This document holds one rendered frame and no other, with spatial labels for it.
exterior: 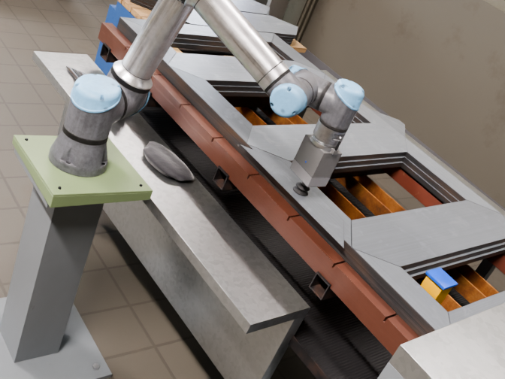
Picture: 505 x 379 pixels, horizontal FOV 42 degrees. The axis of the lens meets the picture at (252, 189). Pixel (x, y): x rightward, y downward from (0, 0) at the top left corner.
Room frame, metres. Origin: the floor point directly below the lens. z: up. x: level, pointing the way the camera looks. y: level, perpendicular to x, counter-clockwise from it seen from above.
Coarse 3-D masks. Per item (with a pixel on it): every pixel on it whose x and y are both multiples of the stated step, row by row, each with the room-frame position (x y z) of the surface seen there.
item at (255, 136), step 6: (252, 126) 1.76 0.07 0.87; (252, 132) 1.72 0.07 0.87; (258, 132) 1.73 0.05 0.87; (252, 138) 1.68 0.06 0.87; (258, 138) 1.70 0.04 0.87; (264, 138) 1.71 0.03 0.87; (258, 144) 1.66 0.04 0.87; (264, 144) 1.68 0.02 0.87; (270, 144) 1.69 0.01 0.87; (264, 150) 1.64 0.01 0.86; (270, 150) 1.66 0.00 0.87; (276, 150) 1.67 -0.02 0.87; (282, 156) 1.65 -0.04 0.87
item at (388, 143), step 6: (366, 126) 2.14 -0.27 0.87; (372, 126) 2.16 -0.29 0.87; (372, 132) 2.11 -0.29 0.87; (378, 132) 2.14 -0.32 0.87; (378, 138) 2.08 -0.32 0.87; (384, 138) 2.11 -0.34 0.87; (390, 138) 2.13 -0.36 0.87; (384, 144) 2.05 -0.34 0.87; (390, 144) 2.08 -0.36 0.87; (396, 144) 2.10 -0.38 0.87; (390, 150) 2.03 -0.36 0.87; (396, 150) 2.05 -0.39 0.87; (402, 150) 2.07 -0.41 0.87
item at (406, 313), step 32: (128, 32) 2.10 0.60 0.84; (160, 64) 1.95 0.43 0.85; (192, 96) 1.82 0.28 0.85; (256, 96) 2.11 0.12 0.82; (224, 128) 1.71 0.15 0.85; (352, 160) 1.87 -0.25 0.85; (384, 160) 1.99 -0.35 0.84; (416, 160) 2.05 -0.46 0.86; (320, 192) 1.55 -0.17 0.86; (448, 192) 1.95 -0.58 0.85; (352, 256) 1.34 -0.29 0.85; (448, 256) 1.53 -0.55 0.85; (480, 256) 1.65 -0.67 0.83; (384, 288) 1.27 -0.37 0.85; (416, 320) 1.21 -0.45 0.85
